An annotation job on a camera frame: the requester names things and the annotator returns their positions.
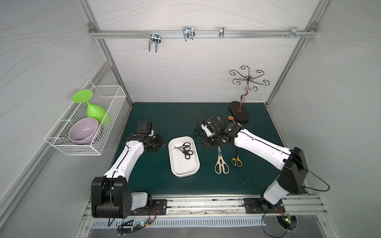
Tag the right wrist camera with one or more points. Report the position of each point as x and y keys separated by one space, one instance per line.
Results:
x=213 y=126

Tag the large black scissors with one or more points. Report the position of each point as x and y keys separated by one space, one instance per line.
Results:
x=198 y=131

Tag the green plastic goblet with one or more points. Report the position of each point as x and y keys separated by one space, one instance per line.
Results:
x=93 y=111

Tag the aluminium top rail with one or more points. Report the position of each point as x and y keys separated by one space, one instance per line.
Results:
x=204 y=34

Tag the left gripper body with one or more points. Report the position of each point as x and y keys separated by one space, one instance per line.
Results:
x=156 y=143

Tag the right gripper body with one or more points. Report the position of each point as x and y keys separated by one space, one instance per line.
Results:
x=213 y=138

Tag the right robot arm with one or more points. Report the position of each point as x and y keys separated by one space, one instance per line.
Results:
x=290 y=162

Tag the white wire basket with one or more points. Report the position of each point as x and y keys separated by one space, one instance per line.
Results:
x=109 y=97

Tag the orange spoon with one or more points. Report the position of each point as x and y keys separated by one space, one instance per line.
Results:
x=232 y=119

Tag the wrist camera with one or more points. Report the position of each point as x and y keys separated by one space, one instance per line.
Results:
x=213 y=126
x=145 y=127

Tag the looped metal hook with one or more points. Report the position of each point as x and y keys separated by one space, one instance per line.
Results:
x=188 y=33

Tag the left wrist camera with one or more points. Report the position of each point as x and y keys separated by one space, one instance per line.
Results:
x=145 y=127

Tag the small metal hook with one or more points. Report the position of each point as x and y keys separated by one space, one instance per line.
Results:
x=221 y=32

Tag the small black handled scissors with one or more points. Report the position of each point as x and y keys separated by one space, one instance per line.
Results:
x=185 y=147

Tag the white vent strip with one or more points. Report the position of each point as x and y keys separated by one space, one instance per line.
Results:
x=185 y=222

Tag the lilac bowl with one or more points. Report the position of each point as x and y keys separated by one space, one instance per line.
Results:
x=84 y=131

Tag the right end metal hook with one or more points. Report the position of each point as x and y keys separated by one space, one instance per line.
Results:
x=293 y=34

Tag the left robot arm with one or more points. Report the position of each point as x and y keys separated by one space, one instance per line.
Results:
x=111 y=195

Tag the brown metal hook stand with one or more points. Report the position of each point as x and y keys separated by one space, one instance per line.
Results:
x=240 y=113

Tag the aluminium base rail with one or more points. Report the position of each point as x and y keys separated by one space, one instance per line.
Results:
x=219 y=205

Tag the white storage box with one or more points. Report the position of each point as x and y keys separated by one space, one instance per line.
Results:
x=180 y=166

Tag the cream white scissors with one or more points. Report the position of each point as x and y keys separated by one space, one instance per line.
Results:
x=221 y=166

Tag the double prong metal hook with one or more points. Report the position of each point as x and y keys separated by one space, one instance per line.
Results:
x=155 y=39

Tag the black yellow handled scissors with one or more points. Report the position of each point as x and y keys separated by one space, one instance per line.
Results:
x=236 y=162

